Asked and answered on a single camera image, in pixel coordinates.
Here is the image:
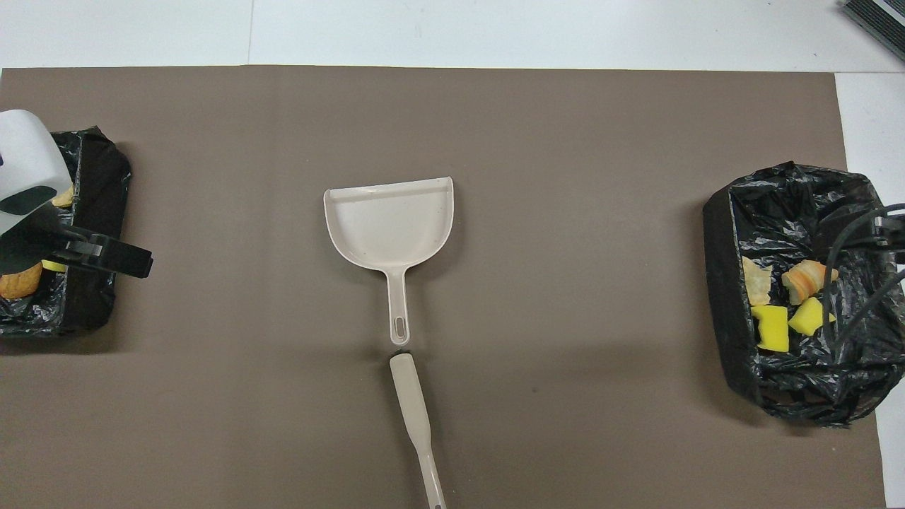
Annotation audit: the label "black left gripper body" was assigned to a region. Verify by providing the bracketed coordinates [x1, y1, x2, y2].
[0, 204, 80, 274]

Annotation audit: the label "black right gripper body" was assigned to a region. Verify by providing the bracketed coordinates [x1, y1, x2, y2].
[875, 214, 905, 264]

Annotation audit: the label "brown bread roll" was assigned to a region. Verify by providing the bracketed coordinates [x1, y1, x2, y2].
[0, 262, 44, 300]

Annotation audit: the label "orange striped croissant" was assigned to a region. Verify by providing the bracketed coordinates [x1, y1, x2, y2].
[782, 259, 840, 306]

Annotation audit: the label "small yellow sponge wedge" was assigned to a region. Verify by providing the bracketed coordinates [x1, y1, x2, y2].
[788, 297, 837, 337]

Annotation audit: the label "torn pale croissant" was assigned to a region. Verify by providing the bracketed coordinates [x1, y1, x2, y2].
[741, 256, 773, 306]

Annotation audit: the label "yellow notched sponge block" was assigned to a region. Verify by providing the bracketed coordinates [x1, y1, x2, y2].
[751, 304, 790, 353]

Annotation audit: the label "beige plastic dustpan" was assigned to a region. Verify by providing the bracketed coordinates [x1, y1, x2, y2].
[324, 177, 455, 346]

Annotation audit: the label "beige hand brush black bristles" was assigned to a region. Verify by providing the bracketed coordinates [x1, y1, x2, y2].
[389, 353, 448, 509]

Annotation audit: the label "bin covered by black bag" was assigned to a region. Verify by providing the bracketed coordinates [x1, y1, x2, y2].
[0, 126, 132, 337]

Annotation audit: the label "open bin with black bag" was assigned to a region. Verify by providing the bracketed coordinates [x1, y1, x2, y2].
[703, 161, 905, 427]

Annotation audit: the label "grey ribbed object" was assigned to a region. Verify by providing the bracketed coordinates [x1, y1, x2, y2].
[839, 0, 905, 63]

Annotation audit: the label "brown table mat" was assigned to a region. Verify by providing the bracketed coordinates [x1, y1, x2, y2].
[0, 66, 887, 509]

